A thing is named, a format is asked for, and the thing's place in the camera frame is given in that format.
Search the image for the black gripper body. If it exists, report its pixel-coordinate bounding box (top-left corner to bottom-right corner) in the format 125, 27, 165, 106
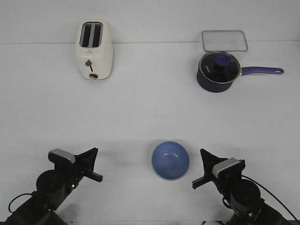
53, 159, 104, 190
191, 159, 246, 195

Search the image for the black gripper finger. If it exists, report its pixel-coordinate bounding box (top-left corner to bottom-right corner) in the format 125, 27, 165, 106
75, 148, 98, 174
200, 149, 227, 179

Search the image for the blue bowl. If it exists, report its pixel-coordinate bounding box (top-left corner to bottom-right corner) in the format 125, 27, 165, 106
151, 141, 190, 180

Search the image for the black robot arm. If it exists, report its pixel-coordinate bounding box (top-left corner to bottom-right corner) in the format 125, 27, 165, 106
3, 148, 103, 225
192, 149, 291, 225

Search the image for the dark blue saucepan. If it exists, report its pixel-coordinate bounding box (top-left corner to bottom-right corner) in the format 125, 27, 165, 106
196, 51, 285, 93

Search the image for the glass pot lid blue knob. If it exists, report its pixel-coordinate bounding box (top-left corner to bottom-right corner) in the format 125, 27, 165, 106
199, 52, 241, 84

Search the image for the clear rectangular container lid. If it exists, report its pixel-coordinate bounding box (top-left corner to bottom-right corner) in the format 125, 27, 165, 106
202, 30, 248, 52

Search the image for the white two-slot toaster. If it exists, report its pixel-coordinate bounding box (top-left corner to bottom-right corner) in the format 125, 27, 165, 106
75, 18, 113, 80

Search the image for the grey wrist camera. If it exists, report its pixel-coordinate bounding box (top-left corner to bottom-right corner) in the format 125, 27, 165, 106
48, 149, 75, 164
212, 157, 241, 179

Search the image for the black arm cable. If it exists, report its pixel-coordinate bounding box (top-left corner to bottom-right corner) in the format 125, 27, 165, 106
243, 175, 300, 222
8, 193, 33, 213

